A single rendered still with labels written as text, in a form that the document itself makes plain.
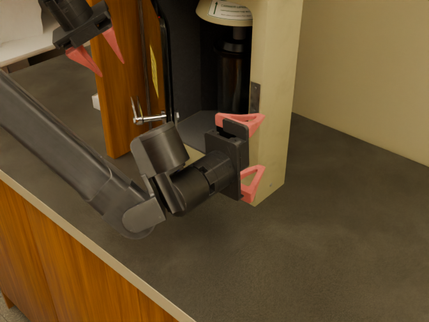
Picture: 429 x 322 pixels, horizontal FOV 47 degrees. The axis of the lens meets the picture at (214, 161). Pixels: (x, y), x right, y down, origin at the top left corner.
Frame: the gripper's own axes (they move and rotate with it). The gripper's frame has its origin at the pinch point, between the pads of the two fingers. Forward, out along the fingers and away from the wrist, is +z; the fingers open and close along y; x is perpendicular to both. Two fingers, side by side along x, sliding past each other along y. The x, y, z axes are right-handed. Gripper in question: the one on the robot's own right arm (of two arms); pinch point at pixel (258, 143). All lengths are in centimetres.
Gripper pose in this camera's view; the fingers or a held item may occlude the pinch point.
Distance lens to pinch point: 81.3
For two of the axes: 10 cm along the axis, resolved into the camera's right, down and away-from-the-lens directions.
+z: 6.8, -4.2, 6.0
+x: -7.3, -3.2, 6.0
